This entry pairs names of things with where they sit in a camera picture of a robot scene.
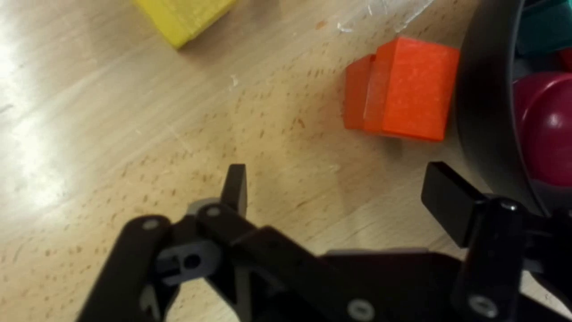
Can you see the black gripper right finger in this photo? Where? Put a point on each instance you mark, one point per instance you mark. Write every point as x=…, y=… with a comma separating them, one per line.
x=452, y=199

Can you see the black bowl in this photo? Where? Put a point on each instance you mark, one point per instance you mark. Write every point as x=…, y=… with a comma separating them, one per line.
x=485, y=108

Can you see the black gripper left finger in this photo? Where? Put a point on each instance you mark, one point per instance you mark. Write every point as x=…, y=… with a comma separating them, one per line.
x=234, y=189

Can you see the magenta toy radish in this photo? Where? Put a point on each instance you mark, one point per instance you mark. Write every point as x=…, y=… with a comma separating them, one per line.
x=547, y=128

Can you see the yellow cube block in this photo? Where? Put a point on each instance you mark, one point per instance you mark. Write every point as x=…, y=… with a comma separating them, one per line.
x=181, y=19

